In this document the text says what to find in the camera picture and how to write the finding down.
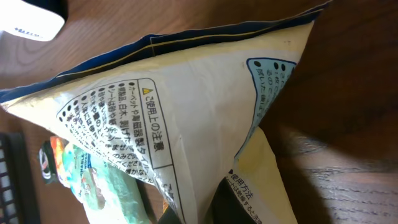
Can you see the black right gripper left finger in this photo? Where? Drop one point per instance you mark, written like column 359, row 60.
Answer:
column 169, row 217

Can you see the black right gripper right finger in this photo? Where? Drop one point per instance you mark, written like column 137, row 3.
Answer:
column 226, row 208

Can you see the teal wipes pouch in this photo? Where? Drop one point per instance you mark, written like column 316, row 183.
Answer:
column 110, row 196

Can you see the small teal tissue pack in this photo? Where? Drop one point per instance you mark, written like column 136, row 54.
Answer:
column 75, row 162

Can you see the yellow wet wipes pack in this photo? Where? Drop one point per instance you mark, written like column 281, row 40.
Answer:
column 174, row 110

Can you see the dark green round-label box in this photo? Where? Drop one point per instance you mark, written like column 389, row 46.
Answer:
column 47, row 163

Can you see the orange small tissue pack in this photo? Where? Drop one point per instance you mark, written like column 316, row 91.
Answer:
column 58, row 148

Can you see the white barcode scanner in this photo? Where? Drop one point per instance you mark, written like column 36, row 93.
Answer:
column 39, row 20

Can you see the grey plastic shopping basket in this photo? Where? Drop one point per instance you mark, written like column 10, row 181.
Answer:
column 18, row 200

